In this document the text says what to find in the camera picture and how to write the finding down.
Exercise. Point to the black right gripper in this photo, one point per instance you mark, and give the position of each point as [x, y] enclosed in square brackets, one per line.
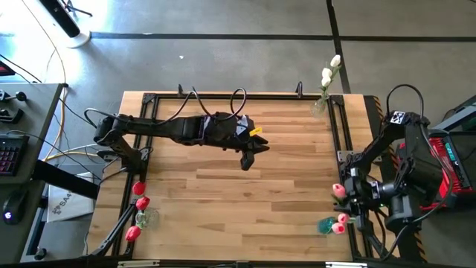
[359, 188]

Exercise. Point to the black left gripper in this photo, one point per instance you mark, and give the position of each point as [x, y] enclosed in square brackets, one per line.
[223, 132]

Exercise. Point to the pink artificial tulip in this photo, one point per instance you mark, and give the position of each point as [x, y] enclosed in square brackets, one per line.
[338, 190]
[338, 228]
[343, 218]

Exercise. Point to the red artificial tulip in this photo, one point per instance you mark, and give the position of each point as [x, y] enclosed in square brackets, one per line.
[139, 188]
[143, 203]
[132, 233]

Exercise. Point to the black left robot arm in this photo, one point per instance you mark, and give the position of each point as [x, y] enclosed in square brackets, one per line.
[156, 126]

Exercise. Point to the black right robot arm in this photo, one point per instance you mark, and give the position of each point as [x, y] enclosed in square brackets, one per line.
[420, 167]

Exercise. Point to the teal glass vase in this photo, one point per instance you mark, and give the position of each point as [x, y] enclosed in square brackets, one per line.
[325, 225]

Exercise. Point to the tall clear glass vase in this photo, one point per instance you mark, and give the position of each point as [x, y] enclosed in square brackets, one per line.
[319, 108]

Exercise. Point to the yellow tag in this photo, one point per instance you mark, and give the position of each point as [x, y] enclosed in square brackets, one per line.
[256, 131]

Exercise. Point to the red black toolbox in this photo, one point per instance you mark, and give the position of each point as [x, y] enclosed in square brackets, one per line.
[461, 175]

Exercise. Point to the grey metal stand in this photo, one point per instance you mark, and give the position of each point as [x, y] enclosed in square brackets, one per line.
[461, 111]

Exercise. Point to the white printed cardboard box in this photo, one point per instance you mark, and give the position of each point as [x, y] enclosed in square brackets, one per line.
[70, 208]

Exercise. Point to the black desk support beam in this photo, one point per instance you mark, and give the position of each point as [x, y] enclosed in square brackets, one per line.
[63, 178]

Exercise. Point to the white round stand base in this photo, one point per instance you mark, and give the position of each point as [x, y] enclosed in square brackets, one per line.
[79, 39]

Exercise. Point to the grey side desk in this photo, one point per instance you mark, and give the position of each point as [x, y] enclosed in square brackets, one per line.
[41, 111]

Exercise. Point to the black tripod legs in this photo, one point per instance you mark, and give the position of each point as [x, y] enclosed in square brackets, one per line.
[76, 7]

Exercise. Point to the black slanted stand pole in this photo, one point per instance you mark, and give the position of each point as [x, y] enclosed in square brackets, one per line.
[61, 16]

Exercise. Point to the black caster wheel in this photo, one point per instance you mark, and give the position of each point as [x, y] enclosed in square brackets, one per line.
[39, 254]

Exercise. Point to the black joystick lever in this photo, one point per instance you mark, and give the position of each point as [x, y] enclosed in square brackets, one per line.
[20, 96]

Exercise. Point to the backlit black keyboard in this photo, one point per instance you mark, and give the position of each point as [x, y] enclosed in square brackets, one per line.
[11, 156]

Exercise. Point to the black computer mouse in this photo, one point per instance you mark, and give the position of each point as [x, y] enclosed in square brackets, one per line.
[14, 206]

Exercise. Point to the black desk gadget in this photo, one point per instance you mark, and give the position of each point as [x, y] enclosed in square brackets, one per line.
[9, 115]

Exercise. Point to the red black device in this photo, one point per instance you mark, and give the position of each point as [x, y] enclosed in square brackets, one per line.
[4, 69]

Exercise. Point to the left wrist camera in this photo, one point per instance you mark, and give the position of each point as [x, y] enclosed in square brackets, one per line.
[241, 124]

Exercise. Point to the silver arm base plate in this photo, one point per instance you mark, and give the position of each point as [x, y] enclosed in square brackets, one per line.
[344, 154]

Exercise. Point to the silver metal bracket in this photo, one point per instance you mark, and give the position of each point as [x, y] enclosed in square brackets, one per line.
[346, 265]
[138, 264]

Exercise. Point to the black aluminium table frame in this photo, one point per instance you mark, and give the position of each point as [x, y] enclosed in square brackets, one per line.
[267, 96]

